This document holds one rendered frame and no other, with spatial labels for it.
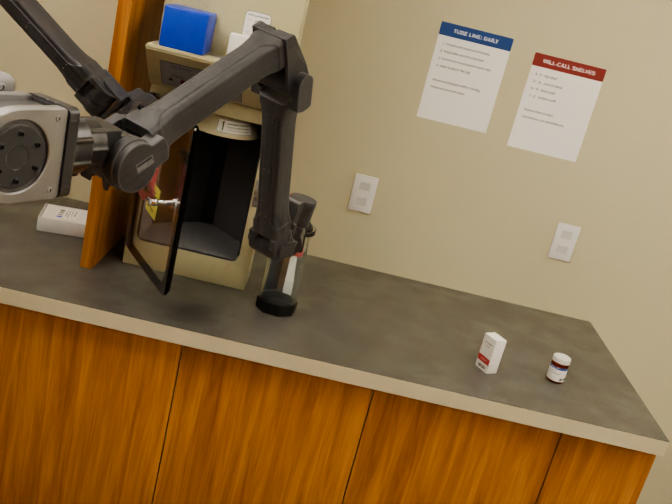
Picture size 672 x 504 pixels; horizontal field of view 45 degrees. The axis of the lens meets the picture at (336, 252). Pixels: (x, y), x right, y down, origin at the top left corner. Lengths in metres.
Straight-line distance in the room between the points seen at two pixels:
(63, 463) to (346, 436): 0.69
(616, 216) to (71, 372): 1.61
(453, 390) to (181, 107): 0.96
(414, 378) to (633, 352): 1.05
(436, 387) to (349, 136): 0.88
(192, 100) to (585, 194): 1.53
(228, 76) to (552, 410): 1.09
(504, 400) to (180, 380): 0.75
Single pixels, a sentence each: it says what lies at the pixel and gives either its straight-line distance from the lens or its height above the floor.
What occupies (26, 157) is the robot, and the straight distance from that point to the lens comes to 1.06.
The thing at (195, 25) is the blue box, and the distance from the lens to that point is 1.87.
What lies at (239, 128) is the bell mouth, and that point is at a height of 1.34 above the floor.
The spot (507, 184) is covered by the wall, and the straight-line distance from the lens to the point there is 2.47.
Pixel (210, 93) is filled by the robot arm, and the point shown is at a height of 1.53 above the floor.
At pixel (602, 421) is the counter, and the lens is 2.00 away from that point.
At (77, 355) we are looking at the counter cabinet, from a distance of 1.97.
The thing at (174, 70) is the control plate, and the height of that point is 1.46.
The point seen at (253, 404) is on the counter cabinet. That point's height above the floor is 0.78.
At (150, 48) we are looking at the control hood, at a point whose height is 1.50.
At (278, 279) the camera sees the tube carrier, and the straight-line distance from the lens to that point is 1.96.
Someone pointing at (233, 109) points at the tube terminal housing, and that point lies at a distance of 1.99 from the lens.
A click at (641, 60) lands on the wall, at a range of 2.50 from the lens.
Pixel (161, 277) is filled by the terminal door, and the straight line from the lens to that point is 1.86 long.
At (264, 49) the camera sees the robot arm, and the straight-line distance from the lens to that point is 1.36.
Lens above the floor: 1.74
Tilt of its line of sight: 18 degrees down
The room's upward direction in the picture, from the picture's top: 14 degrees clockwise
